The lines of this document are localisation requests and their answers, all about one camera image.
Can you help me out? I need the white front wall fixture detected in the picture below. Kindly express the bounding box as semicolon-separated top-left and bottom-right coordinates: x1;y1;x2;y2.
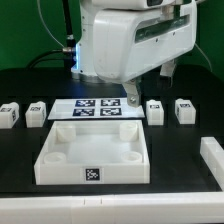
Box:
0;192;224;224

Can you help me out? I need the white thin cable right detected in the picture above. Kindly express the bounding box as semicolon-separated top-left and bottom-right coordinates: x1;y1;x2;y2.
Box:
194;42;214;73

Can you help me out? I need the black cable with connector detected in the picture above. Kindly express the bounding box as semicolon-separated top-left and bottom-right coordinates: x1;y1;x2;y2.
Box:
27;0;78;70

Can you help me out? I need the white wall fixture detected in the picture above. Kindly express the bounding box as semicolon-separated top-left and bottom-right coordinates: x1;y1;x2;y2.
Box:
0;192;224;224
200;137;224;192

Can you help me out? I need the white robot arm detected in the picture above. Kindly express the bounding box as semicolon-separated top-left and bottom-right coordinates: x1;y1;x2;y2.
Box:
72;0;197;107

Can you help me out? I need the white square tabletop tray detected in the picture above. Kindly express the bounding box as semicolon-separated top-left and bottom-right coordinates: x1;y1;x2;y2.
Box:
34;120;150;185

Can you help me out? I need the white thin cable left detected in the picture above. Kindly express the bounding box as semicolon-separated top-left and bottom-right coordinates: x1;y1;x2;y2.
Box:
36;0;66;50

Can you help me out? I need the white right wall fixture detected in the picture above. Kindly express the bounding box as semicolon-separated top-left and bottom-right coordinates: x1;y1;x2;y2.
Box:
200;137;224;192

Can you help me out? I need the white marker base plate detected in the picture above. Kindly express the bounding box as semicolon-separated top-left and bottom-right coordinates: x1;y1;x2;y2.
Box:
48;98;145;120

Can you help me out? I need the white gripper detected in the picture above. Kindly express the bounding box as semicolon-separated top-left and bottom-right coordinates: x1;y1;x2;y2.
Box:
93;0;197;108

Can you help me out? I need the white thin cable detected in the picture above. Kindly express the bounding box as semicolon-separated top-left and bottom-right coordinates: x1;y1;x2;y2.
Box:
36;0;66;50
194;42;214;73

